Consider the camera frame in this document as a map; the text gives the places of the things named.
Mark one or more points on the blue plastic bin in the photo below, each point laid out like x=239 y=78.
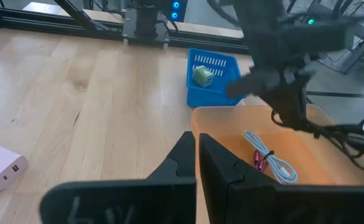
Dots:
x=212 y=93

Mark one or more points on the black box blue light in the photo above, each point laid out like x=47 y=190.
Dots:
x=177 y=9

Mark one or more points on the black table frame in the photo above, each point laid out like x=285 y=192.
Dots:
x=60 y=28

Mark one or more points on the pink wall charger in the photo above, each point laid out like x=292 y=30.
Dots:
x=1 y=166

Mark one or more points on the green white wall charger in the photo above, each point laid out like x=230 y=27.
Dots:
x=203 y=76

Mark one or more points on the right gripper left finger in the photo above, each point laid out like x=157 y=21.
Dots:
x=132 y=202

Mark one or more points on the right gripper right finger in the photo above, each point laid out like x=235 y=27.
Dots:
x=262 y=202

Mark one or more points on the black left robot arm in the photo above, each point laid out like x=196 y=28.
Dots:
x=278 y=31

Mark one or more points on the orange translucent plastic bin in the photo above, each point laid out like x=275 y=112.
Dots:
x=309 y=149

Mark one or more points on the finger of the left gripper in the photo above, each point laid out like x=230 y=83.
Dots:
x=298 y=109
x=281 y=109

